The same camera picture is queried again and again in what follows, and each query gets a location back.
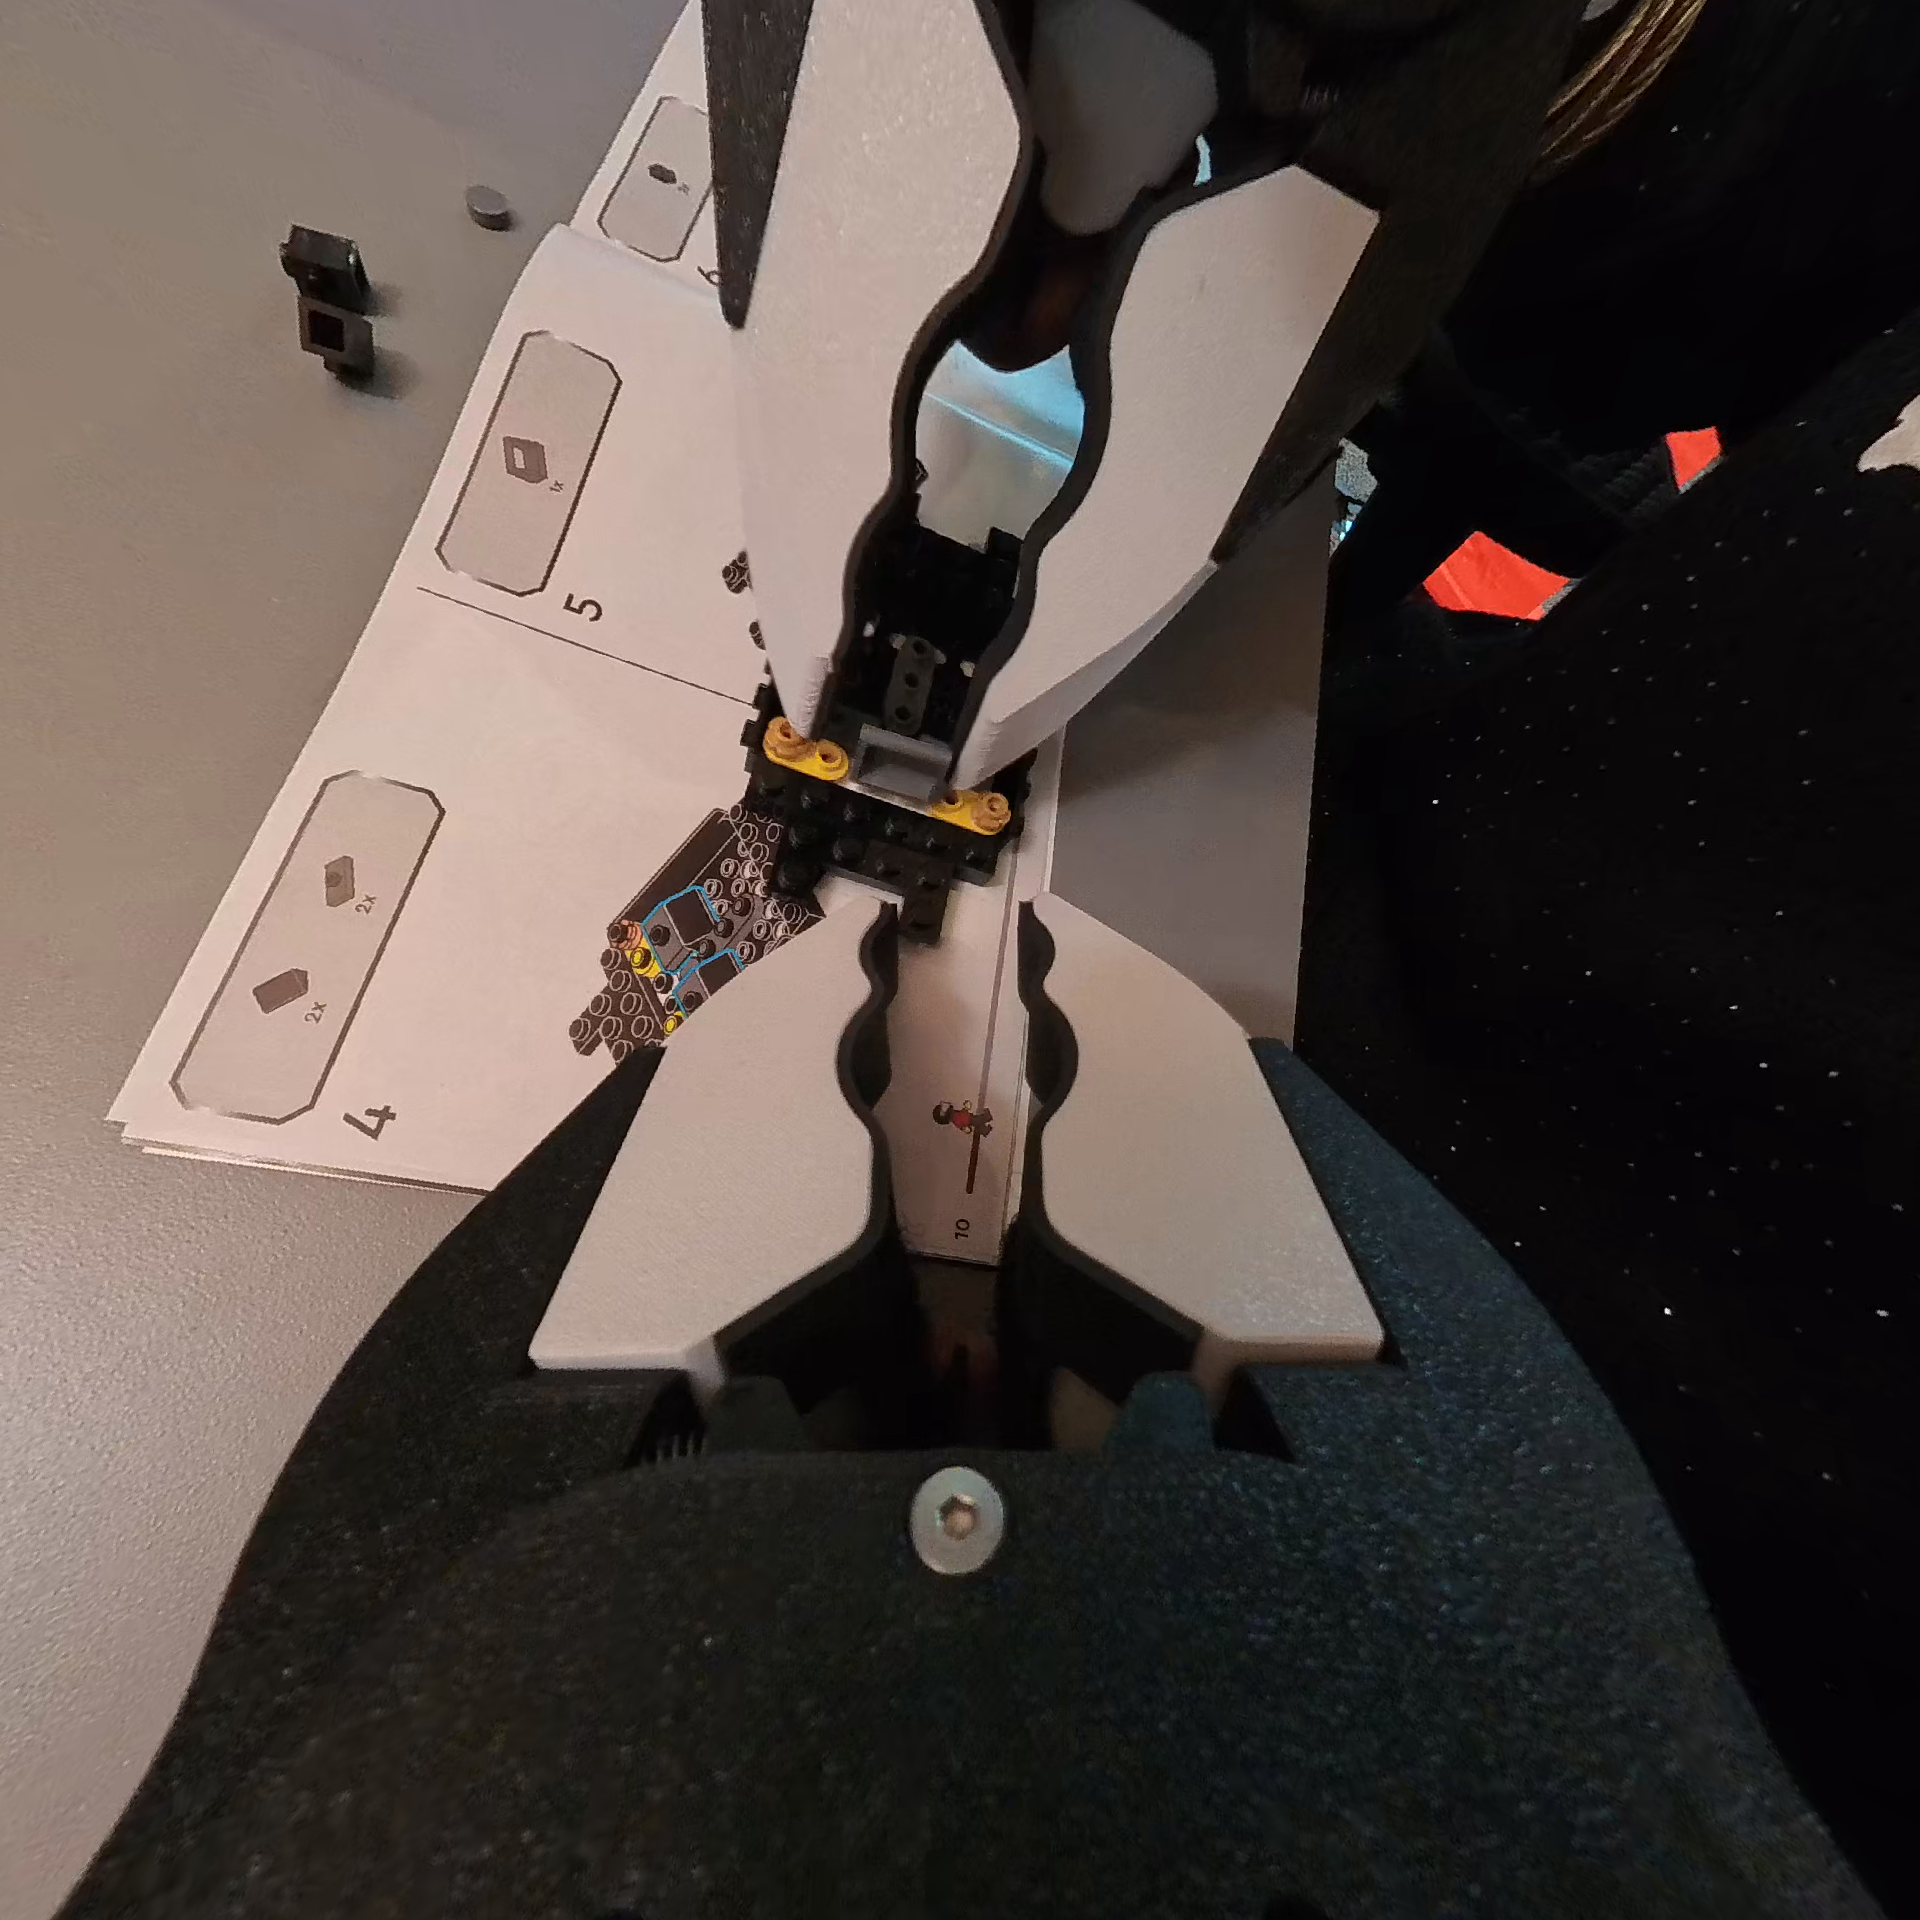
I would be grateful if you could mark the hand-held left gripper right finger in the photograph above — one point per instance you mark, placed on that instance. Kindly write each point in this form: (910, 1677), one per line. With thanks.
(1185, 1154)

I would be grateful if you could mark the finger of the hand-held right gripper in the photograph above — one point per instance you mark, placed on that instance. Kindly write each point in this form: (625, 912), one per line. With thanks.
(869, 271)
(1200, 389)

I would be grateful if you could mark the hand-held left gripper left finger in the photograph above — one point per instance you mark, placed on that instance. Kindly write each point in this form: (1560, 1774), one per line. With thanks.
(704, 1200)

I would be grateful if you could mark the black lego model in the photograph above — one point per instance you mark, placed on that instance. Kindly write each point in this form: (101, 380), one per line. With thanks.
(879, 849)

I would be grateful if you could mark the round grey lego stud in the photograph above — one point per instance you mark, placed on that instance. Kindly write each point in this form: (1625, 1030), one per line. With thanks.
(486, 206)

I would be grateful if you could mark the small black lego piece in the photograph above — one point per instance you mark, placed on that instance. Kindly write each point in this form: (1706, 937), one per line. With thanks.
(331, 306)

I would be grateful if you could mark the lego instruction booklet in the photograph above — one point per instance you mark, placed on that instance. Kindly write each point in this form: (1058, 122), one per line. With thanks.
(450, 721)

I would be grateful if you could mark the red cloth patch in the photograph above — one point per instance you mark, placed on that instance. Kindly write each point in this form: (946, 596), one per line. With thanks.
(1485, 580)

